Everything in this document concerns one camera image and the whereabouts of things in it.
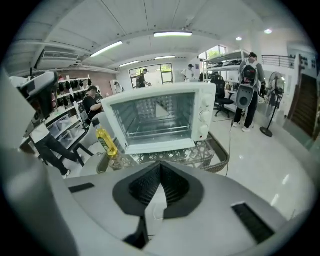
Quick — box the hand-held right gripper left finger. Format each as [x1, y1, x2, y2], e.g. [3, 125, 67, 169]
[65, 161, 161, 256]

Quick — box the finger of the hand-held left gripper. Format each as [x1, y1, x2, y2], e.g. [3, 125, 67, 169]
[17, 71, 60, 120]

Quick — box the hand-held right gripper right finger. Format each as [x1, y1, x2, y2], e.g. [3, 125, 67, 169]
[149, 161, 288, 256]

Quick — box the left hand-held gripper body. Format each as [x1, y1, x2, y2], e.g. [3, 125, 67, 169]
[23, 112, 48, 138]

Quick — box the white oven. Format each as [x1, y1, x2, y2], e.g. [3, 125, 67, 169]
[101, 82, 217, 149]

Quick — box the white air conditioner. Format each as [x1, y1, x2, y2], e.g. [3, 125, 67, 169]
[36, 49, 80, 70]

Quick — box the clear plastic storage box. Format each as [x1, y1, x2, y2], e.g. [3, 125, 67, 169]
[58, 126, 85, 149]
[47, 116, 76, 138]

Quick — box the yellow oil bottle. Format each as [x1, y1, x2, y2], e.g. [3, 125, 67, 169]
[91, 117, 119, 157]

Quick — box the large black-framed window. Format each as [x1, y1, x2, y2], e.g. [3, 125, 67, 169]
[128, 63, 174, 89]

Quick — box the grey hard case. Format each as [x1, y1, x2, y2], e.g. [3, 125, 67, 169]
[236, 83, 255, 110]

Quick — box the black office chair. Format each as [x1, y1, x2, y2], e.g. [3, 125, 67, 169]
[210, 75, 235, 119]

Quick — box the dark wooden staircase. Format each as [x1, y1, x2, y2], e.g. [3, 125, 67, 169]
[287, 72, 319, 141]

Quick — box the black standing fan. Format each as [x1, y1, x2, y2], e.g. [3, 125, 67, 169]
[259, 71, 286, 138]

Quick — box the black red backpack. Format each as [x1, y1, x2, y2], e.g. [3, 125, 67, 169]
[241, 62, 260, 87]

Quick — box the white metal storage rack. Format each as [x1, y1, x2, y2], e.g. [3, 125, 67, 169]
[202, 49, 251, 101]

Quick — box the small black-framed window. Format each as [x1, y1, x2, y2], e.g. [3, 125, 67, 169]
[205, 45, 228, 60]

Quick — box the black mezzanine railing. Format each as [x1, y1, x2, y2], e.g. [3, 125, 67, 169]
[261, 54, 296, 70]

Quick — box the row of black hanging items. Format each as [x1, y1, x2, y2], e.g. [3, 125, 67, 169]
[298, 55, 318, 69]

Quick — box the white wall shelf with bags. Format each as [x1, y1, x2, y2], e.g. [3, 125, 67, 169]
[46, 74, 104, 151]

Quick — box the wire mesh basket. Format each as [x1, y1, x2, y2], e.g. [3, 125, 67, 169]
[96, 131, 231, 175]

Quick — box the thin white cable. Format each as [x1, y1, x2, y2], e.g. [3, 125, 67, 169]
[225, 119, 235, 178]

